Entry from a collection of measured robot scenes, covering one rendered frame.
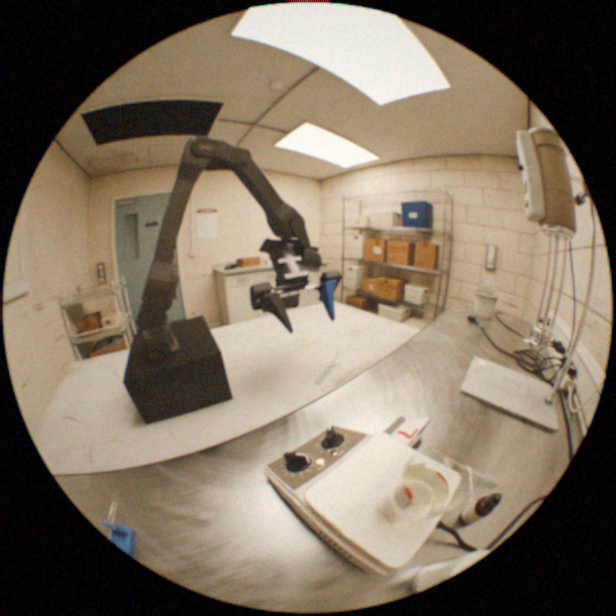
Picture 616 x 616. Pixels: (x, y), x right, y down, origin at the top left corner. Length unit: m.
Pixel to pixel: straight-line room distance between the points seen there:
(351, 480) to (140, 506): 0.29
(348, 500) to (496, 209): 2.61
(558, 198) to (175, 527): 0.79
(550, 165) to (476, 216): 2.12
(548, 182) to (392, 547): 0.59
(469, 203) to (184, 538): 2.83
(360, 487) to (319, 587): 0.15
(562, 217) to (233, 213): 3.16
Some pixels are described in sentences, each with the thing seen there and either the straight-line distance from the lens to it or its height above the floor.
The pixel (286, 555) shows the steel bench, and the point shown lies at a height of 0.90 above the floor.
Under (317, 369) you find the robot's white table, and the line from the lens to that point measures 0.49.
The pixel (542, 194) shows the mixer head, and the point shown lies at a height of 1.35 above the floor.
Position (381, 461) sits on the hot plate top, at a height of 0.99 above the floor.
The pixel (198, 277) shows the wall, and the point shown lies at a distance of 2.99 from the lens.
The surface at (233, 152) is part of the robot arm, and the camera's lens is 0.41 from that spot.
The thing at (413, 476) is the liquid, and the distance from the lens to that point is 0.18.
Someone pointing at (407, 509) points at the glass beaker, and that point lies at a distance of 0.16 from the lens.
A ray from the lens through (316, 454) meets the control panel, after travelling 0.27.
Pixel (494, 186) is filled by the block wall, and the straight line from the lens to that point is 2.69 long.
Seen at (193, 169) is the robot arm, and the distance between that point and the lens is 0.38.
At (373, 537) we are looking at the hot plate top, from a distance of 0.20.
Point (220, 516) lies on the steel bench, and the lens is 0.31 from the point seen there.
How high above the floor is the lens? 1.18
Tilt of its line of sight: 18 degrees down
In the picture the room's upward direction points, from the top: straight up
